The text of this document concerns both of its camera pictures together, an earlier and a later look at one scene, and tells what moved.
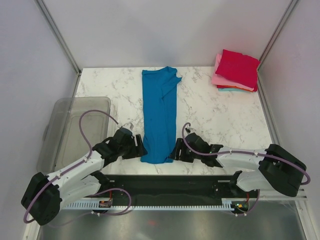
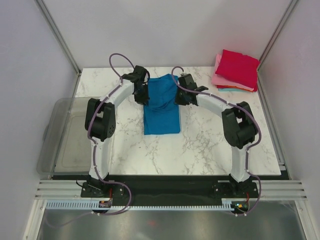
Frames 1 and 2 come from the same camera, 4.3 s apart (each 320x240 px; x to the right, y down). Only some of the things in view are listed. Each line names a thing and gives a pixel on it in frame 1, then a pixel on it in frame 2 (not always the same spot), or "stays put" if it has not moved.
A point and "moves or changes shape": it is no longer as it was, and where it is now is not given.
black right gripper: [180, 145] -> [177, 100]
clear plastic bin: [62, 144] stays put
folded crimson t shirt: [242, 68] stays put
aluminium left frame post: [57, 32] stays put
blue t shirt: [159, 114] moves or changes shape
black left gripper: [136, 152] -> [144, 100]
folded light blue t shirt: [225, 89] stays put
